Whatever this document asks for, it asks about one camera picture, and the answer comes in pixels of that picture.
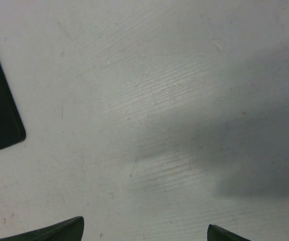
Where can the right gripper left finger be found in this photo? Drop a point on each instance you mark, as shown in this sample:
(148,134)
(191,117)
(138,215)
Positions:
(71,229)

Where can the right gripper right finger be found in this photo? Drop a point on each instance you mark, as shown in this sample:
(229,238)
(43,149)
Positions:
(216,233)

